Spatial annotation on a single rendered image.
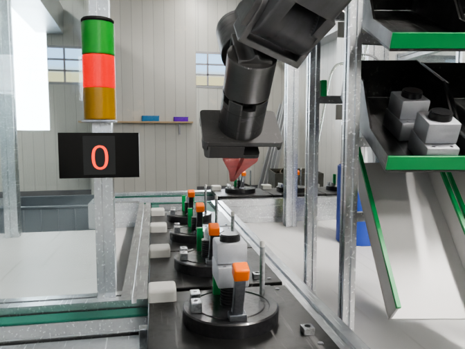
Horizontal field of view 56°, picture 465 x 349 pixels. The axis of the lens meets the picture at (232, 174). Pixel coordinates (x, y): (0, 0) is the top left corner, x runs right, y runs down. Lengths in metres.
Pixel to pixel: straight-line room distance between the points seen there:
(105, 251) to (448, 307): 0.53
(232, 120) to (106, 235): 0.34
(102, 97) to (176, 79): 7.94
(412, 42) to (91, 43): 0.46
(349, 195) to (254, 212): 1.17
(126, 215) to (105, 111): 1.14
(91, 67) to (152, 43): 8.00
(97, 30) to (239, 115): 0.29
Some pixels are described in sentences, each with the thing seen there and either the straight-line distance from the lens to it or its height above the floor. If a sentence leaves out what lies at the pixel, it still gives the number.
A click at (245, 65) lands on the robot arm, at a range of 0.49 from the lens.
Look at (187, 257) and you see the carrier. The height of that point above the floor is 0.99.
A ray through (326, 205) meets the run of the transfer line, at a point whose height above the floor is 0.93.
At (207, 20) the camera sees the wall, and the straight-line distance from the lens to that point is 9.43.
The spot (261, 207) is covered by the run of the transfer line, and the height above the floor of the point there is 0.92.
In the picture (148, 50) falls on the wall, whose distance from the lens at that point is 8.68.
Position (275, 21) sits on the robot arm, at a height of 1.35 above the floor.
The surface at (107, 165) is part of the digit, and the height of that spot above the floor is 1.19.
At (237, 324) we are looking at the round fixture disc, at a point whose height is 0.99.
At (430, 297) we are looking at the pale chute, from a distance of 0.69.
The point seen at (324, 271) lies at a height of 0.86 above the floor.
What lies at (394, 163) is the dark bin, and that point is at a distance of 0.62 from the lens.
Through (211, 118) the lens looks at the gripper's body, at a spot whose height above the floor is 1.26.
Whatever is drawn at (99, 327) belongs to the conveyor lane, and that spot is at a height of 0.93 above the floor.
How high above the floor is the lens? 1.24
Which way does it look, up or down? 5 degrees down
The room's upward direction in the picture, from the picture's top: straight up
